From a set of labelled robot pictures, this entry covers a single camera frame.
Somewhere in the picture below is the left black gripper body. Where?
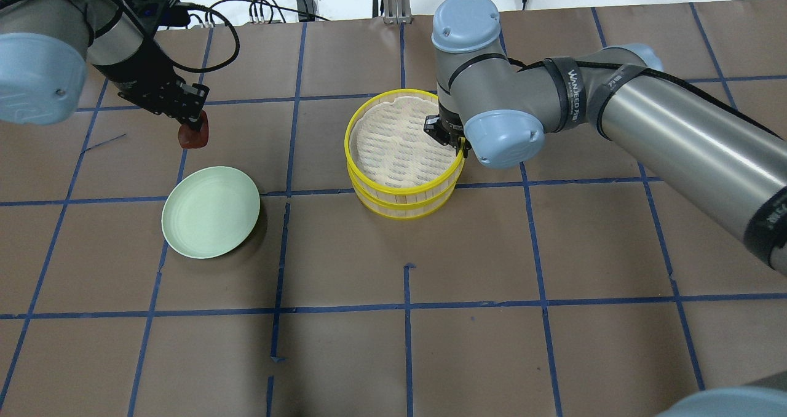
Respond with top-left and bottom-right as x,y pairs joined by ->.
92,0 -> 209,125

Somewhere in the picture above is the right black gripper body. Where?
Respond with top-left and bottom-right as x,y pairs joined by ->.
424,84 -> 472,153

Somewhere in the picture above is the brown steamed bun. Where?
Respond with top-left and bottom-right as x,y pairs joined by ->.
178,114 -> 209,149

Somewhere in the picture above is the yellow steamer layer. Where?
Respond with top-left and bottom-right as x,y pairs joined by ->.
344,89 -> 465,199
349,171 -> 460,220

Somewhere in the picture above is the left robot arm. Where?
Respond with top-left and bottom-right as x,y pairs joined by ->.
1,0 -> 209,133

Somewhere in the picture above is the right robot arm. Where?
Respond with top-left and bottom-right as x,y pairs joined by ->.
424,0 -> 785,274

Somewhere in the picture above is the light green plate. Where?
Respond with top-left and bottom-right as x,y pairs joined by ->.
160,167 -> 261,260

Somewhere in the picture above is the black power adapter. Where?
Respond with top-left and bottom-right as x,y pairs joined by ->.
297,0 -> 317,22

